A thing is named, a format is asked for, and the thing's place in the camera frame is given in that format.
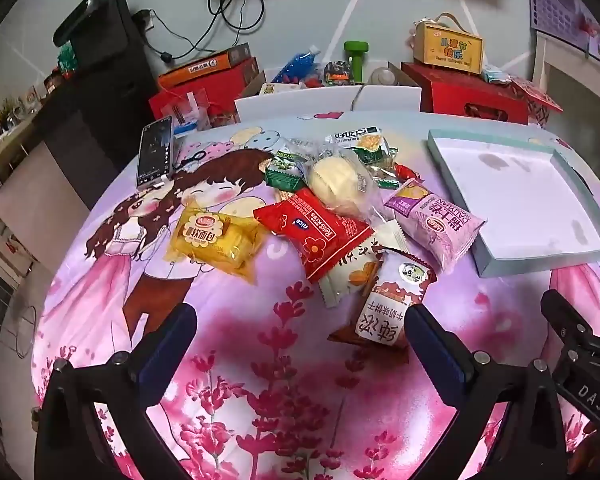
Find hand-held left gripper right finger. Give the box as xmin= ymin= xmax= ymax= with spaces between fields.
xmin=402 ymin=304 xmax=568 ymax=480

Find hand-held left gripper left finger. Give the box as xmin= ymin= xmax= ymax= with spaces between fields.
xmin=34 ymin=302 xmax=198 ymax=480

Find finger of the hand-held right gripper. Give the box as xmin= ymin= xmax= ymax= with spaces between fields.
xmin=540 ymin=290 xmax=596 ymax=346

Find white brown biscuit packet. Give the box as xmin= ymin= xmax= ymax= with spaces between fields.
xmin=327 ymin=249 xmax=438 ymax=348

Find yellow bread packet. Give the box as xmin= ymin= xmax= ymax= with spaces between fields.
xmin=166 ymin=200 xmax=271 ymax=286

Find purple snack packet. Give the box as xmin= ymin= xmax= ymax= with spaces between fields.
xmin=382 ymin=178 xmax=488 ymax=273

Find white orange-print packet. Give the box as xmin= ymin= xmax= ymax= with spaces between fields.
xmin=317 ymin=220 xmax=408 ymax=308

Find pale green box tray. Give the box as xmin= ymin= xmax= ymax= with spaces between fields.
xmin=426 ymin=129 xmax=600 ymax=278

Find red snack packet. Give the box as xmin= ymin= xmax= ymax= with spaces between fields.
xmin=253 ymin=187 xmax=376 ymax=283

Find red candy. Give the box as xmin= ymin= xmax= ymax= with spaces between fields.
xmin=394 ymin=162 xmax=426 ymax=186

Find clear round bun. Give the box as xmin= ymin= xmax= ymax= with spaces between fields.
xmin=285 ymin=142 xmax=396 ymax=221

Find green biscuit packet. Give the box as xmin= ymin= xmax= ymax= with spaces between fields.
xmin=264 ymin=147 xmax=311 ymax=191

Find white green cookie packet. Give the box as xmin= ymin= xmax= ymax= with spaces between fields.
xmin=325 ymin=127 xmax=398 ymax=166

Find printed cartoon blanket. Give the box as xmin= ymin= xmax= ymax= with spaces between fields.
xmin=30 ymin=110 xmax=600 ymax=480

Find black scissors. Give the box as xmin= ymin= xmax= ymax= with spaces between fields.
xmin=172 ymin=151 xmax=206 ymax=171

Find smartphone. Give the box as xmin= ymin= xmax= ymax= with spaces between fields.
xmin=136 ymin=116 xmax=175 ymax=191

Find red patterned paper bag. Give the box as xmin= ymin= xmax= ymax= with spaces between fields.
xmin=507 ymin=74 xmax=565 ymax=128

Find white shelf unit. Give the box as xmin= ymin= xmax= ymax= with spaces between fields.
xmin=532 ymin=30 xmax=600 ymax=126

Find clear plastic box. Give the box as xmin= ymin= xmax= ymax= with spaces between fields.
xmin=160 ymin=87 xmax=211 ymax=128

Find red gift box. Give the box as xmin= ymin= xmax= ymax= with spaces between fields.
xmin=401 ymin=61 xmax=531 ymax=123

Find red cardboard box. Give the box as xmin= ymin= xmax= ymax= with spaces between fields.
xmin=148 ymin=57 xmax=261 ymax=128

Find white cardboard box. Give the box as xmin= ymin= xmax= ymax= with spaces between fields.
xmin=234 ymin=62 xmax=423 ymax=123

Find yellow white small carton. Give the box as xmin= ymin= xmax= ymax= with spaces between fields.
xmin=257 ymin=82 xmax=301 ymax=96

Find orange box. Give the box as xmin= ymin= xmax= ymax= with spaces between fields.
xmin=157 ymin=42 xmax=253 ymax=88

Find black cabinet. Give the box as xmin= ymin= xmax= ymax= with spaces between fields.
xmin=30 ymin=0 xmax=161 ymax=221

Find pile of small toys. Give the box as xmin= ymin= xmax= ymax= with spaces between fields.
xmin=322 ymin=60 xmax=353 ymax=86

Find green dumbbell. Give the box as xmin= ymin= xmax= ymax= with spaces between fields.
xmin=343 ymin=41 xmax=370 ymax=84

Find blue bead bottle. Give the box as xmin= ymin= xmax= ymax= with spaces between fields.
xmin=270 ymin=45 xmax=321 ymax=83

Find black cable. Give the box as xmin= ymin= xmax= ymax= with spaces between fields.
xmin=145 ymin=0 xmax=268 ymax=63

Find yellow gift box with handle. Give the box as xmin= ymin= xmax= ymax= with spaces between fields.
xmin=407 ymin=12 xmax=486 ymax=75

